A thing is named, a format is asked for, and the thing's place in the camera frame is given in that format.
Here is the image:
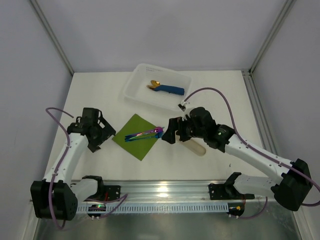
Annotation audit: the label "green paper napkin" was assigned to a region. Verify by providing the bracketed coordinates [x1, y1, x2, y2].
[112, 114, 158, 161]

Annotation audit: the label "iridescent blue fork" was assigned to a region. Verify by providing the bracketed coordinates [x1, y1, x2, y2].
[124, 132, 163, 142]

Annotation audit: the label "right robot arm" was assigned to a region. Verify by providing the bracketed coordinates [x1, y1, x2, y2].
[162, 107, 313, 212]

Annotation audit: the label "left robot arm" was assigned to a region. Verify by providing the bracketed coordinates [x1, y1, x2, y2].
[30, 107, 116, 222]

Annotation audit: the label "blue rolled napkin bundle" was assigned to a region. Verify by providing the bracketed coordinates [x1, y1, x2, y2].
[153, 84, 185, 96]

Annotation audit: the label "gold utensils in bundle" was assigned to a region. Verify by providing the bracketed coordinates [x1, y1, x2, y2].
[146, 80, 161, 90]

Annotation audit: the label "white plastic basket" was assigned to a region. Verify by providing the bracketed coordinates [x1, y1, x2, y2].
[123, 63, 193, 112]

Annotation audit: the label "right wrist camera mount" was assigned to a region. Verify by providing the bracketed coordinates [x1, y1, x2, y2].
[177, 100, 191, 112]

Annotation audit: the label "aluminium front rail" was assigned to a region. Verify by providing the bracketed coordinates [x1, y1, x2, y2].
[29, 180, 304, 205]

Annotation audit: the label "aluminium rail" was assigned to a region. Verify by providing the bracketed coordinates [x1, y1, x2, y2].
[29, 180, 304, 205]
[241, 70, 278, 156]

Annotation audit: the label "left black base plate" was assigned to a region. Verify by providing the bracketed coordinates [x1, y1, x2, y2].
[101, 185, 121, 202]

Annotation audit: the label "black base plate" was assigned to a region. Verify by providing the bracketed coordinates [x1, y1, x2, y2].
[101, 185, 121, 202]
[208, 183, 255, 200]

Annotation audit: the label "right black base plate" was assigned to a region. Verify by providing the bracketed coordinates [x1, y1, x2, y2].
[208, 183, 255, 200]

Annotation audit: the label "white slotted cable duct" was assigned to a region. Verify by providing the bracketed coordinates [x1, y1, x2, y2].
[76, 202, 229, 214]

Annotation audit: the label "aluminium right side rail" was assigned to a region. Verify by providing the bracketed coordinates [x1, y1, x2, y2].
[241, 70, 278, 156]

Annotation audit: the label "left frame post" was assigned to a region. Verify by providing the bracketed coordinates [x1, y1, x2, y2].
[28, 0, 75, 76]

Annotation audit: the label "frame post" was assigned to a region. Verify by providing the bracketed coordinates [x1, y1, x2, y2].
[248, 0, 297, 75]
[28, 0, 75, 76]

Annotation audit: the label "right frame post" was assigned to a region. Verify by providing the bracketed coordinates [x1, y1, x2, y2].
[248, 0, 297, 75]

